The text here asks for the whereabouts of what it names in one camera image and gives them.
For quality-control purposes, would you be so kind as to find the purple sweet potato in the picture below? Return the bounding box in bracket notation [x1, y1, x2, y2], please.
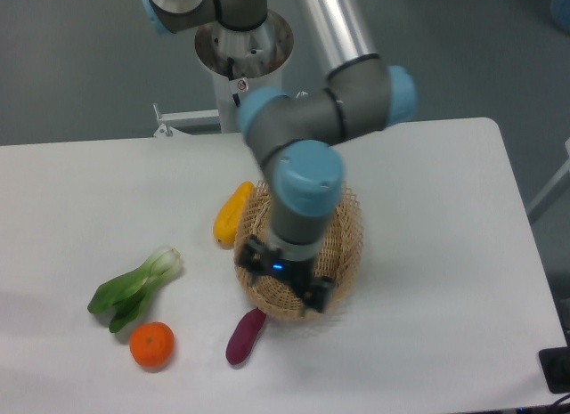
[225, 308, 266, 366]

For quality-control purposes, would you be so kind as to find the white frame leg right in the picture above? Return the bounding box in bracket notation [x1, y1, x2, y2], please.
[525, 140, 569, 225]

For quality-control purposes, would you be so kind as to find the yellow pepper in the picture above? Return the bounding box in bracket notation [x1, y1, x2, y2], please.
[213, 181, 254, 245]

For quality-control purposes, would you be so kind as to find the green bok choy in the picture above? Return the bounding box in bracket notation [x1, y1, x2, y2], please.
[87, 247, 183, 334]

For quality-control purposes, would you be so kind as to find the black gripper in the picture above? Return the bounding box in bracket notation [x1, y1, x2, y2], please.
[236, 235, 334, 316]

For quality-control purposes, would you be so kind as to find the black device at table edge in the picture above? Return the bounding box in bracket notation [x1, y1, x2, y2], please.
[538, 346, 569, 394]

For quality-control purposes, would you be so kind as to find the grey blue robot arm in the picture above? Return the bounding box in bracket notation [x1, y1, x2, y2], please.
[142, 0, 417, 313]

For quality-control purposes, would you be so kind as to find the black cable on pedestal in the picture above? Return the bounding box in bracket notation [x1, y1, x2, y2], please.
[225, 56, 244, 108]

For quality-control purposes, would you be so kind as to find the woven wicker basket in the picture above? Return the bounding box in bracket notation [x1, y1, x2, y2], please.
[234, 180, 363, 322]

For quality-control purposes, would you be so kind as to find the white metal base frame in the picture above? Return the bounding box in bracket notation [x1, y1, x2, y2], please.
[151, 91, 313, 138]

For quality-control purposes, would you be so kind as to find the orange tangerine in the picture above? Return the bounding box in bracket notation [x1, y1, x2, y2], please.
[129, 322, 175, 369]

